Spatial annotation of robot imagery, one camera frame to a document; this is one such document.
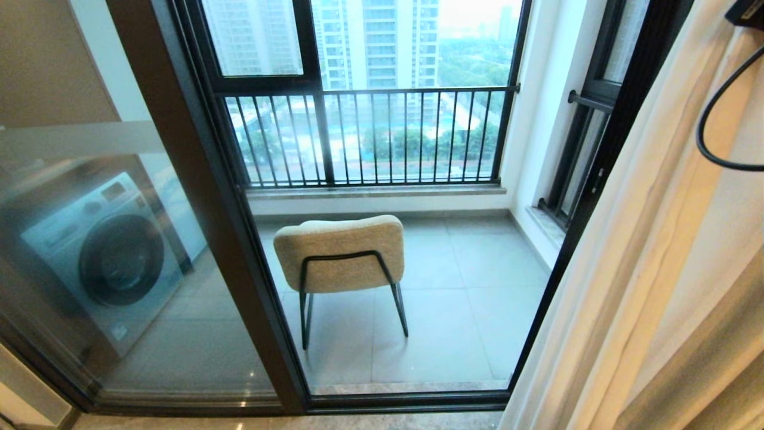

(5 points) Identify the cream curtain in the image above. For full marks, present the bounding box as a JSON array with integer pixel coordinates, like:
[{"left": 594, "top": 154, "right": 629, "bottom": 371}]
[{"left": 499, "top": 0, "right": 764, "bottom": 430}]

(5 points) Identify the black balcony railing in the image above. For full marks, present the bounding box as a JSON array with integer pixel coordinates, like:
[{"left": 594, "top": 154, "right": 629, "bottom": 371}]
[{"left": 216, "top": 83, "right": 521, "bottom": 188}]

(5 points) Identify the black cable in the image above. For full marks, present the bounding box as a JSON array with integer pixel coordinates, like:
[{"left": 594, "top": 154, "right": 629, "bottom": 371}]
[{"left": 695, "top": 45, "right": 764, "bottom": 173}]

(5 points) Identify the dark framed sliding glass door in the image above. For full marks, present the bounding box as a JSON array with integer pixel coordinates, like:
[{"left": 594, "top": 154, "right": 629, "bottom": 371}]
[{"left": 0, "top": 0, "right": 317, "bottom": 417}]

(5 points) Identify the black framed side window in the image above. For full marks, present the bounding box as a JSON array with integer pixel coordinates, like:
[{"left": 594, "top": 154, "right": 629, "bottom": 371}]
[{"left": 538, "top": 0, "right": 651, "bottom": 231}]

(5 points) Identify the white front-load washing machine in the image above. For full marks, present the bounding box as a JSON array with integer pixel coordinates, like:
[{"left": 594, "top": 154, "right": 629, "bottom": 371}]
[{"left": 20, "top": 171, "right": 186, "bottom": 359}]

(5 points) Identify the beige upholstered chair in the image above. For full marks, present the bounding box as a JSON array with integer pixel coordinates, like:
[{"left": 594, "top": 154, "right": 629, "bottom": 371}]
[{"left": 273, "top": 214, "right": 410, "bottom": 351}]

